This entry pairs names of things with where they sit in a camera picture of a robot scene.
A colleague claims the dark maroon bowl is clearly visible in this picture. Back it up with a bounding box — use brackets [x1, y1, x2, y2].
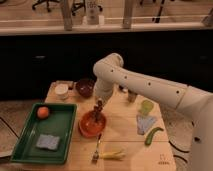
[75, 78, 95, 98]

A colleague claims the orange red bowl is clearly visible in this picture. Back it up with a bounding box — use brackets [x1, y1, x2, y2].
[78, 111, 107, 138]

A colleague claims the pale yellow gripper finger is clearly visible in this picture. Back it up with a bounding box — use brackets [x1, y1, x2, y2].
[99, 99, 108, 107]

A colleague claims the green chili pepper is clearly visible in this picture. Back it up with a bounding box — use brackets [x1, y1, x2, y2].
[144, 127, 164, 147]

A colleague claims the green plastic tray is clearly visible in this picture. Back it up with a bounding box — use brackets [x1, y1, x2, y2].
[11, 103, 77, 164]

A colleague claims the light blue cloth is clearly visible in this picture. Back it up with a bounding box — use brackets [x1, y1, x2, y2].
[136, 115, 157, 135]

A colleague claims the orange fruit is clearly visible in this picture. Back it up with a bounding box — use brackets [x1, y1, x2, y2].
[37, 106, 50, 119]

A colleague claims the light green cup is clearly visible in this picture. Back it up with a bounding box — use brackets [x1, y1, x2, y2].
[140, 100, 154, 116]

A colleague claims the yellow handled fork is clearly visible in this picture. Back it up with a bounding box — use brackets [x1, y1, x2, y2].
[91, 134, 125, 164]

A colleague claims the blue grey sponge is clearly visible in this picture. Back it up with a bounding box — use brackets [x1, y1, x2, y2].
[36, 134, 60, 150]

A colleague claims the black cable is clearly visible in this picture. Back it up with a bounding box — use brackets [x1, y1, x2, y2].
[168, 139, 193, 164]

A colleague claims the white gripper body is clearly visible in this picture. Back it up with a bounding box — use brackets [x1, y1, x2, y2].
[94, 79, 114, 102]

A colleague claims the white cup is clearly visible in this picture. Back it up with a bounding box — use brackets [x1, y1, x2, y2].
[54, 84, 68, 100]

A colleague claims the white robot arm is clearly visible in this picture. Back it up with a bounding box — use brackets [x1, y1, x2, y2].
[93, 53, 213, 171]

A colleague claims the metal cup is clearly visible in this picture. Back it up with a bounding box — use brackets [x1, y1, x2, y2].
[128, 92, 137, 103]

